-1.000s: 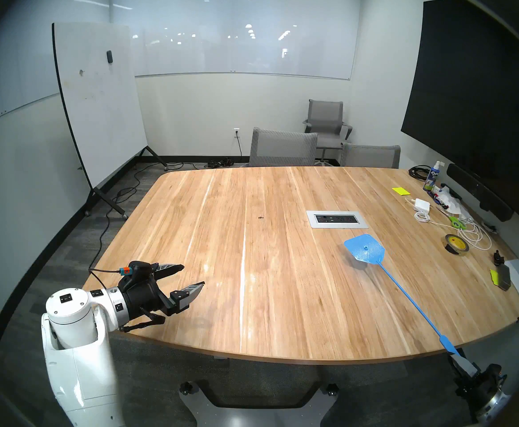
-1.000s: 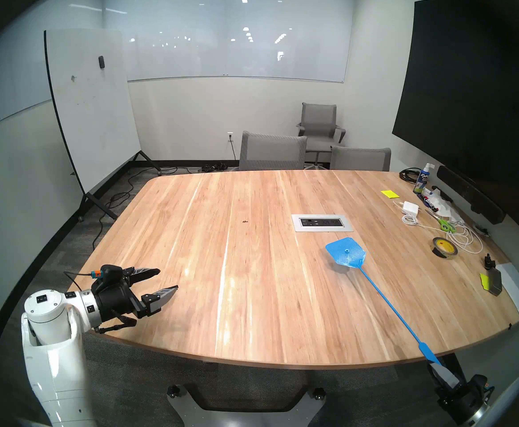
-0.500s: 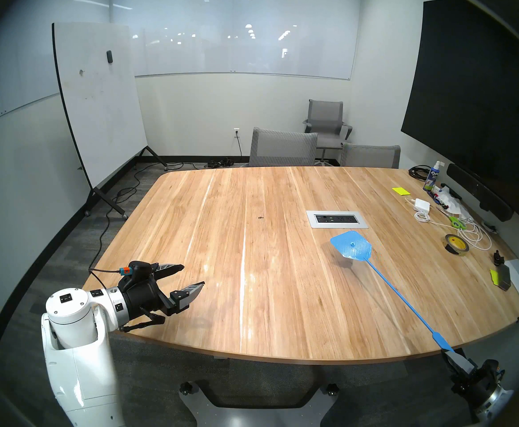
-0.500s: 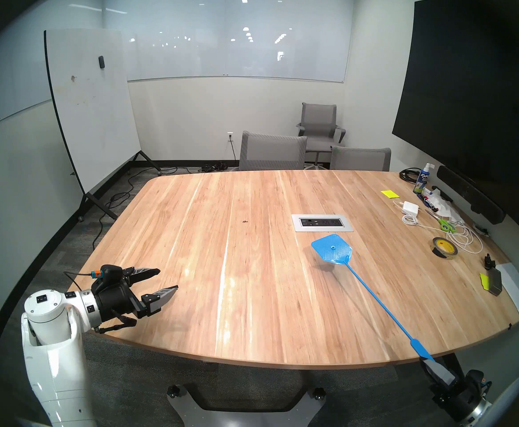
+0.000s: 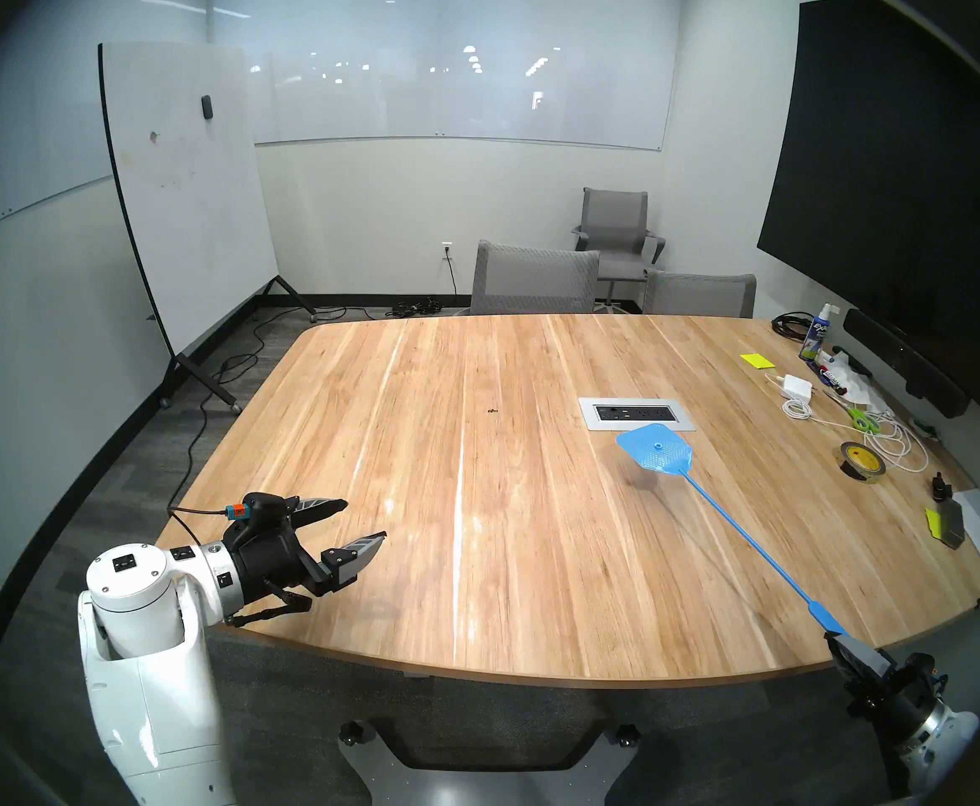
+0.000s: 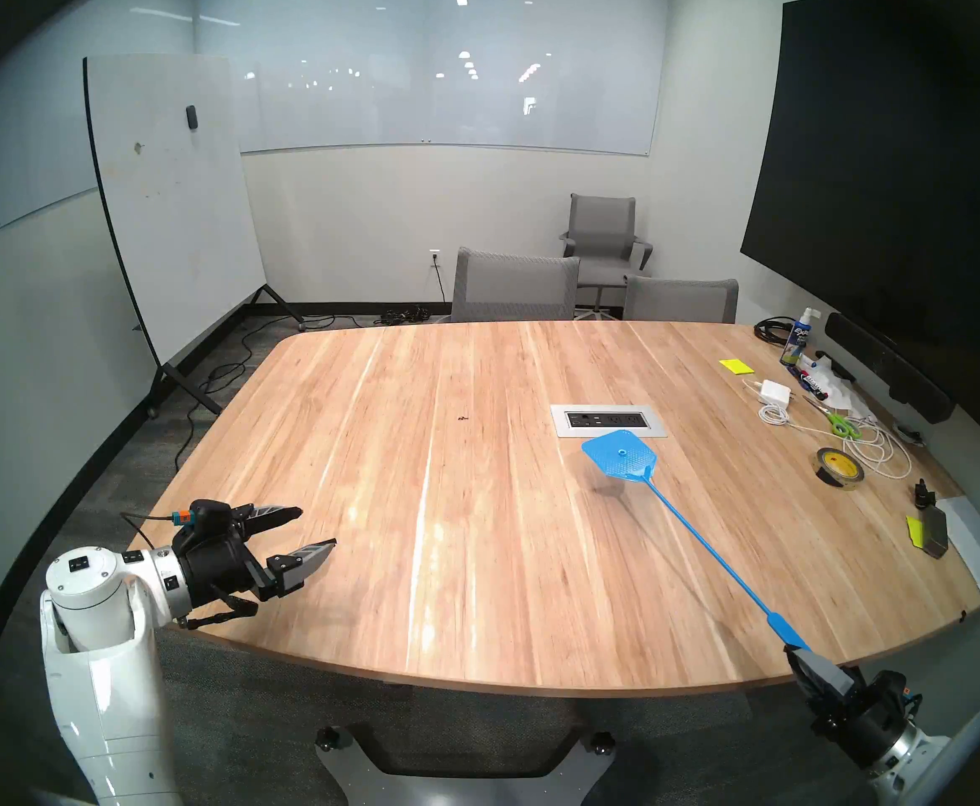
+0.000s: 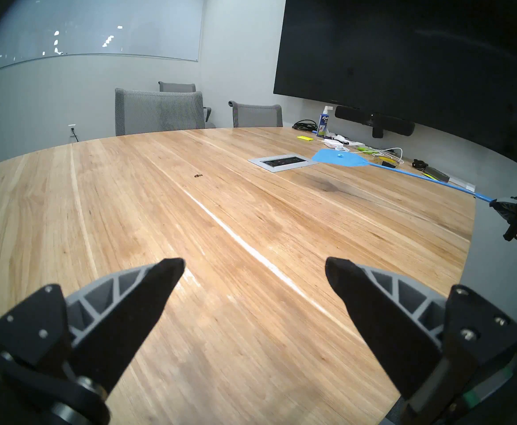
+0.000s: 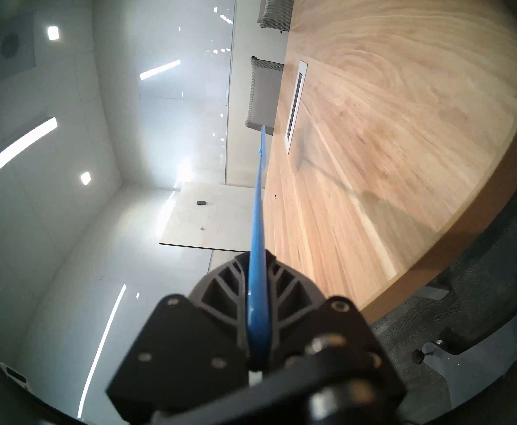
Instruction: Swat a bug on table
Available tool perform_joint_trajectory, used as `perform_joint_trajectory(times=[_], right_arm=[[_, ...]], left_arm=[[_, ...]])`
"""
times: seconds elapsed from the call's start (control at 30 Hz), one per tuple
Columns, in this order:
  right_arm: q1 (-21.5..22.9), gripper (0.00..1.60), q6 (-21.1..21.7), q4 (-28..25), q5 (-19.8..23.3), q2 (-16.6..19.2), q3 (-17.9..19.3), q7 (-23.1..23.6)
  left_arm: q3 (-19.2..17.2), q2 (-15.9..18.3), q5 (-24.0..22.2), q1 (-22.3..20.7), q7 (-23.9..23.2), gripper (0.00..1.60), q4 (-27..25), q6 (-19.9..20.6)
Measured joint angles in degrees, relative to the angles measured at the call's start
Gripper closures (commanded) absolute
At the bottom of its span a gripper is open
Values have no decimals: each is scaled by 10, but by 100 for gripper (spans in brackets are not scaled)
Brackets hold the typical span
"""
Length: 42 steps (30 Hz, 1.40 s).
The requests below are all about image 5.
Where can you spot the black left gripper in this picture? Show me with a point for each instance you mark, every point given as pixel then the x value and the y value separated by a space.
pixel 271 561

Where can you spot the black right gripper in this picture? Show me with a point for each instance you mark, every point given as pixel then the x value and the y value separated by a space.
pixel 897 703

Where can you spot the blue plastic fly swatter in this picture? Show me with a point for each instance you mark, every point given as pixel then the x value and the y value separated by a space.
pixel 653 447

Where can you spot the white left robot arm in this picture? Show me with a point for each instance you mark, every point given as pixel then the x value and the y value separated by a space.
pixel 146 695

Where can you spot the gray robot base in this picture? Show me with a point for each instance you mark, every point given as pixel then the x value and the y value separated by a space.
pixel 490 792

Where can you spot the small yellow folded note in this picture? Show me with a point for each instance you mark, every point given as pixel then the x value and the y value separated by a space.
pixel 933 521

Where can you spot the small black clip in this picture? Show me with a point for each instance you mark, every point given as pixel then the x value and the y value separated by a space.
pixel 940 489

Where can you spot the black yellow tape roll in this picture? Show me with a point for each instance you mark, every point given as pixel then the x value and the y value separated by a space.
pixel 844 467

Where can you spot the white crumpled cloth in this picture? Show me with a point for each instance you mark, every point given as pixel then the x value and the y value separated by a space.
pixel 859 384

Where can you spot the white power adapter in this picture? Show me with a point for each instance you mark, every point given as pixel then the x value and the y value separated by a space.
pixel 797 387

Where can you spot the black red marker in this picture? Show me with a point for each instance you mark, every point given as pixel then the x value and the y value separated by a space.
pixel 834 379

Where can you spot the black video sound bar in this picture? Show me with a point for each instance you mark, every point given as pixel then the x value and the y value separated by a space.
pixel 893 351

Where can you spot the yellow sticky note pad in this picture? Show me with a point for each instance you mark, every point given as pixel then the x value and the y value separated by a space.
pixel 757 361

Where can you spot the wide gray mesh office chair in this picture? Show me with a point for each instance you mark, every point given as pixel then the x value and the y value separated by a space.
pixel 532 280

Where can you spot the silver table power outlet box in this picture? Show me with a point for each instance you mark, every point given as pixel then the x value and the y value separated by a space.
pixel 637 411

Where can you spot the whiteboard cleaner spray bottle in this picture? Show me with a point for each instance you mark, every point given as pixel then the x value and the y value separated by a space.
pixel 815 338

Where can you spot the mobile whiteboard on black stand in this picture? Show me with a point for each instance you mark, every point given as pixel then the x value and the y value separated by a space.
pixel 188 200

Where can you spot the low gray mesh office chair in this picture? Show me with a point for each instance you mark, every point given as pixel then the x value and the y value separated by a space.
pixel 700 295

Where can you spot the gray swivel chair with armrests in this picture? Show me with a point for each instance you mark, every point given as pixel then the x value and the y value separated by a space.
pixel 616 217

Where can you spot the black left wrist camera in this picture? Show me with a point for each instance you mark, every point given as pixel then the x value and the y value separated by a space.
pixel 263 506

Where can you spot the large glass wall whiteboard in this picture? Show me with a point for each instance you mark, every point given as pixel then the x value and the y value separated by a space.
pixel 431 74

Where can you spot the large black wall television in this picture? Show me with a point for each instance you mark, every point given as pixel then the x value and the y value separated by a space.
pixel 893 183

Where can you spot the glass side wall whiteboard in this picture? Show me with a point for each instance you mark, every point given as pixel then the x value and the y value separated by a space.
pixel 11 158

